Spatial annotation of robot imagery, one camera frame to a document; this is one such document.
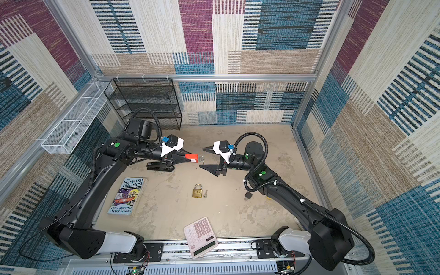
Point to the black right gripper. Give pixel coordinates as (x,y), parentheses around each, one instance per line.
(215,169)

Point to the black stapler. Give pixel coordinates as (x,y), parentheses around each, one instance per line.
(158,166)

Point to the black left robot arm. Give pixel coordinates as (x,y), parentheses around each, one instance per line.
(141,139)

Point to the pink calculator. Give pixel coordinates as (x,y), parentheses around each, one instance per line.
(200,237)

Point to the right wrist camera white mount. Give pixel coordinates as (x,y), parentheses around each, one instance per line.
(224,149)

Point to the treehouse paperback book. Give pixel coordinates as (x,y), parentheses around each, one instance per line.
(126,197)

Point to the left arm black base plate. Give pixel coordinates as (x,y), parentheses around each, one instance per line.
(152,252)

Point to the red safety padlock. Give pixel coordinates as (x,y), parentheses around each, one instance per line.
(194,158)

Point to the small black padlock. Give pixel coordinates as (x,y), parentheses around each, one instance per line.
(248,196)

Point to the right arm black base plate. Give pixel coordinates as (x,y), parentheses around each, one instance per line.
(268,248)

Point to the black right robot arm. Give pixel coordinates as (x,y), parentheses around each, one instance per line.
(327,238)

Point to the white wire mesh basket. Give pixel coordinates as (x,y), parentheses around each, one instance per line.
(67,134)

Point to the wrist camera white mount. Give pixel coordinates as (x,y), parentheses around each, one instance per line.
(170,144)
(224,149)

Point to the brass padlock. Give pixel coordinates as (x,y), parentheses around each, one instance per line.
(197,191)

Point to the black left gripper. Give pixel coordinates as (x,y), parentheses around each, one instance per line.
(173,161)

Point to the black wire shelf rack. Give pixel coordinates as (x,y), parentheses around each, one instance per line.
(126,95)

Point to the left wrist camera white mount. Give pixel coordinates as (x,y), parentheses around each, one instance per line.
(170,144)

